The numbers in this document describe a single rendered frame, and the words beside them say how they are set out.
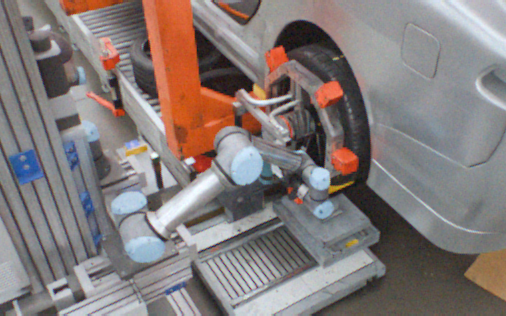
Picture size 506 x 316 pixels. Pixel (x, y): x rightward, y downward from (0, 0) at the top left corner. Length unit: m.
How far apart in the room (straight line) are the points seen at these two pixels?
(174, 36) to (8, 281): 1.19
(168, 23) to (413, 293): 1.77
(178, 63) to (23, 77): 1.00
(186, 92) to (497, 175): 1.48
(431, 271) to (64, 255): 1.86
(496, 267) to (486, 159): 1.44
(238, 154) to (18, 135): 0.67
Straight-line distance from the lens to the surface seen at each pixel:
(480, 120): 1.88
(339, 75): 2.42
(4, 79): 1.83
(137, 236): 1.91
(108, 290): 2.18
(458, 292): 3.15
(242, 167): 1.83
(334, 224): 3.03
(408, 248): 3.28
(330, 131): 2.38
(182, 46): 2.65
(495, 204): 2.04
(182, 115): 2.83
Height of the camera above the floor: 2.40
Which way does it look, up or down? 41 degrees down
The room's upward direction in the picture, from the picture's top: straight up
